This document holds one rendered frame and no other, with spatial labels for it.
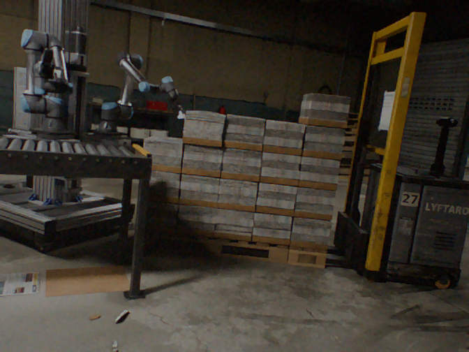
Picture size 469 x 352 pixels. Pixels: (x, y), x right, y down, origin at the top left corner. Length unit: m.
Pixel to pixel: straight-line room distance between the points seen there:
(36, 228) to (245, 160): 1.52
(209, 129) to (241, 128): 0.24
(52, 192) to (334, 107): 2.21
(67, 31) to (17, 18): 6.23
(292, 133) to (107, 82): 6.99
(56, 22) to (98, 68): 6.20
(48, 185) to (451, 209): 2.97
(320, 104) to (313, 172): 0.50
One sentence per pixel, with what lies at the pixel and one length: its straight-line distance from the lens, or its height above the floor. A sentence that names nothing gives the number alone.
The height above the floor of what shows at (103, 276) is 0.00.
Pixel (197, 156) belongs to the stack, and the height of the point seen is 0.74.
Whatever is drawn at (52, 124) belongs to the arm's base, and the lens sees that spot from 3.20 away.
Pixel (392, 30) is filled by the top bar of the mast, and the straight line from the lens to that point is 3.49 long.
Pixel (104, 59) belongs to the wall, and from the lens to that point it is 9.69.
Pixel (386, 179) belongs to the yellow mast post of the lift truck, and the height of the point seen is 0.76.
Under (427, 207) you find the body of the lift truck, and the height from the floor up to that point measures 0.58.
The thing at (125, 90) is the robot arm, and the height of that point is 1.16.
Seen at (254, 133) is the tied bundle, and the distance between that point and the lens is 3.08.
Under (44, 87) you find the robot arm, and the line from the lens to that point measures 2.93.
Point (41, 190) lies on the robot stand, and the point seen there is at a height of 0.32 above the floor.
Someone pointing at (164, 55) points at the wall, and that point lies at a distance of 9.93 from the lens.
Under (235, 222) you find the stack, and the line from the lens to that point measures 3.18.
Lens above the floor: 1.12
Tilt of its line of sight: 9 degrees down
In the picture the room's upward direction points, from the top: 7 degrees clockwise
